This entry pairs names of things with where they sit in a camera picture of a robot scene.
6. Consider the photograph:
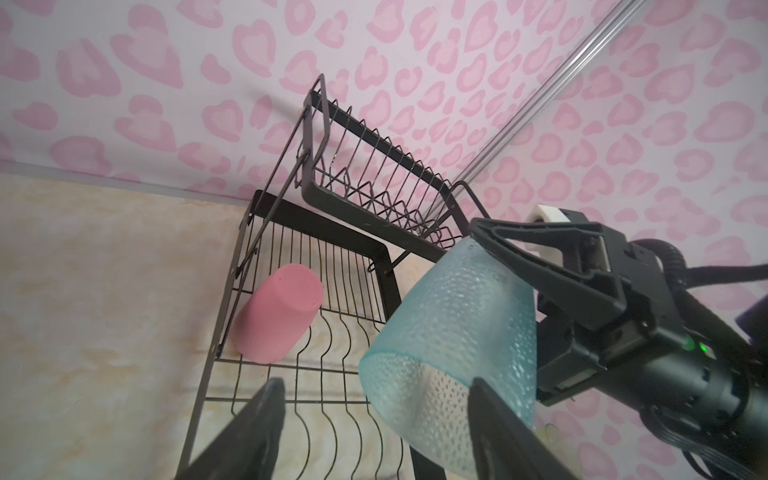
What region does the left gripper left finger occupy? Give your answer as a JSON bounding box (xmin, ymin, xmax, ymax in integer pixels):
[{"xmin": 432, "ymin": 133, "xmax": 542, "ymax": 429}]
[{"xmin": 177, "ymin": 378, "xmax": 286, "ymax": 480}]

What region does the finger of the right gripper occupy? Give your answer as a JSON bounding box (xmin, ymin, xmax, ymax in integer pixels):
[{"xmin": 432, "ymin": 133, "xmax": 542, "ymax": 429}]
[{"xmin": 470, "ymin": 218, "xmax": 627, "ymax": 330}]

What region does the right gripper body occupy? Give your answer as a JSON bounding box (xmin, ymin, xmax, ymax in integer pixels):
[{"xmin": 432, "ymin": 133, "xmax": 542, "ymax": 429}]
[{"xmin": 537, "ymin": 234, "xmax": 714, "ymax": 405}]

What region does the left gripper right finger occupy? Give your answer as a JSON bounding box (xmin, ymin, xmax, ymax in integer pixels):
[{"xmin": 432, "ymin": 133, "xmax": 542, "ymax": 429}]
[{"xmin": 468, "ymin": 377, "xmax": 575, "ymax": 480}]

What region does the teal textured cup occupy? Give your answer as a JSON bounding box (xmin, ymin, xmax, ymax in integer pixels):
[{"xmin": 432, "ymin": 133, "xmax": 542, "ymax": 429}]
[{"xmin": 359, "ymin": 238, "xmax": 537, "ymax": 479}]

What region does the opaque pink plastic cup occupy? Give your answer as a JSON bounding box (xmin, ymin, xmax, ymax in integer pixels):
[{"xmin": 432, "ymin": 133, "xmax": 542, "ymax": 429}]
[{"xmin": 232, "ymin": 263, "xmax": 324, "ymax": 364}]

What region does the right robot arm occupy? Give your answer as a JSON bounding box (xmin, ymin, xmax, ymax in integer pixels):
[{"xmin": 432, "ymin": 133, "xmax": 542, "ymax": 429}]
[{"xmin": 470, "ymin": 211, "xmax": 767, "ymax": 479}]

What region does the black wire dish rack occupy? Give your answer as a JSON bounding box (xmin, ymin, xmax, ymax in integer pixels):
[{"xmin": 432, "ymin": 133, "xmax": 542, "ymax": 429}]
[{"xmin": 177, "ymin": 77, "xmax": 469, "ymax": 479}]

